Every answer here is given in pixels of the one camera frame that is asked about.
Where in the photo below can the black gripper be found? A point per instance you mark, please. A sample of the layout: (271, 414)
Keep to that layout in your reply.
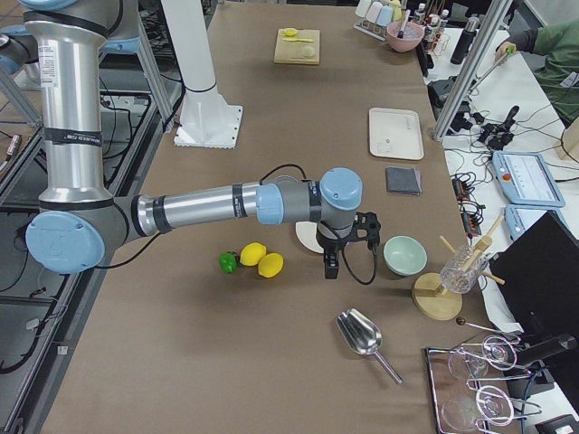
(329, 245)

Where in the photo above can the cream round plate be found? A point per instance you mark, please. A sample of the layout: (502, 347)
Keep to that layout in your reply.
(306, 233)

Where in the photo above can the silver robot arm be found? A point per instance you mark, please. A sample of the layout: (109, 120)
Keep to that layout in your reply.
(80, 223)

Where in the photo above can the cream rectangular tray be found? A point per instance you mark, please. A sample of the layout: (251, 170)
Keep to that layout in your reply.
(395, 133)

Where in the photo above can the metal glass rack tray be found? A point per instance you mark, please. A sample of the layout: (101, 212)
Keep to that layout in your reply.
(469, 386)

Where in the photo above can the white bun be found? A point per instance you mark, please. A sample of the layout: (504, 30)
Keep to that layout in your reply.
(308, 51)

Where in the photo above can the mint green bowl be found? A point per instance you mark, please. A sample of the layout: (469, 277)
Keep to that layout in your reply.
(404, 256)

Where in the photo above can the metal scoop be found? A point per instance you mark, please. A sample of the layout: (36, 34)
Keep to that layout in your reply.
(364, 338)

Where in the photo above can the green lime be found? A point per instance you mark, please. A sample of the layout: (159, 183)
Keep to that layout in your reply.
(228, 261)

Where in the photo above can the grey folded cloth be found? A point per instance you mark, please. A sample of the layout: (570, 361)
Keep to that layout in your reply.
(403, 180)

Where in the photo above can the wooden glass stand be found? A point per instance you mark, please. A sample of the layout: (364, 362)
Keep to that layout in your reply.
(437, 302)

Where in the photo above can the crystal glass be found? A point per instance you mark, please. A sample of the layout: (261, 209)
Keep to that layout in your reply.
(463, 269)

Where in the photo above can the blue teach pendant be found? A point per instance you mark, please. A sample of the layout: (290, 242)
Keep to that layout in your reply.
(520, 218)
(525, 179)

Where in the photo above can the black monitor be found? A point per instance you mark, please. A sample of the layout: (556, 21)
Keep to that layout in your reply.
(540, 270)

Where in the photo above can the wooden cutting board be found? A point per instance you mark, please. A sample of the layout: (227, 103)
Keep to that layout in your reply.
(291, 52)

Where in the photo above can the yellow plastic knife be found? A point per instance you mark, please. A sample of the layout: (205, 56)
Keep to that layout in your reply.
(296, 39)

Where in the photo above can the lemon slices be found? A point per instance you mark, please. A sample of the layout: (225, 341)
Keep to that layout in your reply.
(289, 32)

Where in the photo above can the pink ice bowl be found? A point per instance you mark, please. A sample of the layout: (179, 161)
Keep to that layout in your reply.
(412, 36)

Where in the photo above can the blue plastic cup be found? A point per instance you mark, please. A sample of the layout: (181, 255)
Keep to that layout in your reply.
(385, 16)

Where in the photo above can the pink plastic cup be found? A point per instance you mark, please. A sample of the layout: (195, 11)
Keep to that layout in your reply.
(373, 12)

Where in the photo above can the yellow plastic cup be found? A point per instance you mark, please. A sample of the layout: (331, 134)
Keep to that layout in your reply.
(397, 10)

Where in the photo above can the white plastic cup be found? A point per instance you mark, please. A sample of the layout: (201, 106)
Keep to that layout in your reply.
(362, 8)

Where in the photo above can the black bottle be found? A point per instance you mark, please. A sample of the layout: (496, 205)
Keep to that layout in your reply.
(465, 41)

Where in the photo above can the person in green jacket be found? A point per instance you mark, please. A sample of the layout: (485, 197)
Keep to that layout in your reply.
(558, 77)

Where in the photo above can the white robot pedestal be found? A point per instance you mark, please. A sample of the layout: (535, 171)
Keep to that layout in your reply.
(206, 119)

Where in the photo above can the aluminium frame post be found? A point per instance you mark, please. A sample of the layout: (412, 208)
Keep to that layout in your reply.
(497, 11)

